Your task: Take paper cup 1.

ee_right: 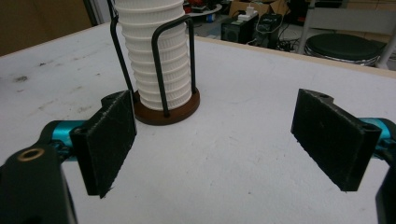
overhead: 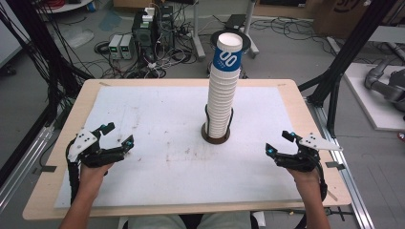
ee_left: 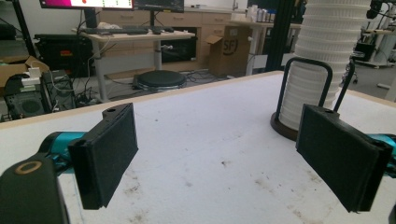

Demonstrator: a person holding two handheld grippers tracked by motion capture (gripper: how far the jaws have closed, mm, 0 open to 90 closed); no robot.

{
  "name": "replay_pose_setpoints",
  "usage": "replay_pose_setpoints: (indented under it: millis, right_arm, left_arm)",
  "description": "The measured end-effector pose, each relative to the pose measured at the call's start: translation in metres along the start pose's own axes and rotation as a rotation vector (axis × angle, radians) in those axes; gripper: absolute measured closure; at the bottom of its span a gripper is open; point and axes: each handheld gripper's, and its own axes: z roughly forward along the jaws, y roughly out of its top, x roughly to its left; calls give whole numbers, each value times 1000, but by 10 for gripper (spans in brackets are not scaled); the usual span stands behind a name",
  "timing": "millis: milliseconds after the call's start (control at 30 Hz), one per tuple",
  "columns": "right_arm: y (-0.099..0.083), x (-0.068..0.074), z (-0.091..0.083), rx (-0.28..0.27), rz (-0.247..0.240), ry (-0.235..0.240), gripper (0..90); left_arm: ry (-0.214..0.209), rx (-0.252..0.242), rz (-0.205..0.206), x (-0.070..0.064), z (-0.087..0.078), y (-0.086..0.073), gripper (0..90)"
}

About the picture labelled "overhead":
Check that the black metal frame post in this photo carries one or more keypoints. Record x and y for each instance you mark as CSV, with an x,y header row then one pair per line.
x,y
35,38
350,51

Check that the black computer tower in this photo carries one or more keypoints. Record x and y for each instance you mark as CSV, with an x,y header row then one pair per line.
x,y
149,35

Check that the person's legs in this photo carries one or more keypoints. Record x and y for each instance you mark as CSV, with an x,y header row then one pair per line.
x,y
159,221

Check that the blue printed paper cup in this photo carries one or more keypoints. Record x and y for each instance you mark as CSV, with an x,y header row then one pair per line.
x,y
226,54

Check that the white floor platform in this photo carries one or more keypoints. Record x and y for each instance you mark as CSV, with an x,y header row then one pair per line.
x,y
366,105

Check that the cardboard box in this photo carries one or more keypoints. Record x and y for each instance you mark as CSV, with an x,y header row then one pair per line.
x,y
337,16

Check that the aluminium rail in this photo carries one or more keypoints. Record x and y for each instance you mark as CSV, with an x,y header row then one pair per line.
x,y
22,168
347,178

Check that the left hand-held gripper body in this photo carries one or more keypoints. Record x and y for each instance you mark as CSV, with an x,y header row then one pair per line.
x,y
84,141

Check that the stack of white paper cups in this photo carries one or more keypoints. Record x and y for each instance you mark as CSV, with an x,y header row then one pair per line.
x,y
219,101

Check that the white metal table leg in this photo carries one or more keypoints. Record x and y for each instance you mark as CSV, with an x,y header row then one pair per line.
x,y
198,31
251,35

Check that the white table mat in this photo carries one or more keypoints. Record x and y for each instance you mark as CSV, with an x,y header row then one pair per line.
x,y
159,111

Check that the black tape piece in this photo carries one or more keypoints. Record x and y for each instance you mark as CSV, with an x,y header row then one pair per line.
x,y
48,168
334,165

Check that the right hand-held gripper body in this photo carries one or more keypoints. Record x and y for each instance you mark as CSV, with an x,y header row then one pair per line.
x,y
305,159

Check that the person's left hand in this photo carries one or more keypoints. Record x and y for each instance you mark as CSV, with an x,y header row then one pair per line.
x,y
92,178

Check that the person's right hand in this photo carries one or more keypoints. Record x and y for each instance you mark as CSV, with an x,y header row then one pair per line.
x,y
307,181

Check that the grey power supply unit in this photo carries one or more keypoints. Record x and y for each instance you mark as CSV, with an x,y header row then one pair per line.
x,y
126,46
114,46

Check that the black box on floor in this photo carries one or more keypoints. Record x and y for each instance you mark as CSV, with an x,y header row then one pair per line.
x,y
235,22

